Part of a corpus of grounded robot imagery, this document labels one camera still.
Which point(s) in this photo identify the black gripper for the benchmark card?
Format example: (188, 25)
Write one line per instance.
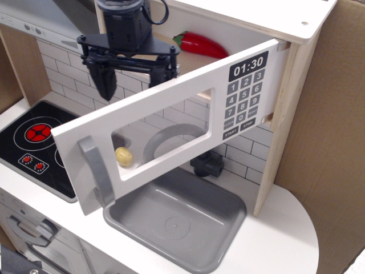
(128, 44)

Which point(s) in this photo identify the white toy microwave door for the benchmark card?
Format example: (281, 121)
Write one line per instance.
(225, 98)

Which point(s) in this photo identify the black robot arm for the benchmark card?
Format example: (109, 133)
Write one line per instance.
(122, 4)

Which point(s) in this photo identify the red toy chili pepper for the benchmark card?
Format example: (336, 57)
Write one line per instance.
(199, 44)

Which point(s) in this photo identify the yellow toy potato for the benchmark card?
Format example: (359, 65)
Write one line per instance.
(123, 156)

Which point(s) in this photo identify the grey range hood panel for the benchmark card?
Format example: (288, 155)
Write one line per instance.
(57, 22)

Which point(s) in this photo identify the grey toy faucet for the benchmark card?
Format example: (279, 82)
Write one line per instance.
(204, 164)

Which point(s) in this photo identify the black toy stove top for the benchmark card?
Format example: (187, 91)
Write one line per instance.
(27, 147)

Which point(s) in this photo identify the grey plastic sink basin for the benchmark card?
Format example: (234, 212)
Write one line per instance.
(184, 218)

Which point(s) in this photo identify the brown cardboard panel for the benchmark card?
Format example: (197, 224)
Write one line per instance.
(323, 161)

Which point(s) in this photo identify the grey oven door handle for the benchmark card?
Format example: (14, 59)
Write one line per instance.
(41, 236)

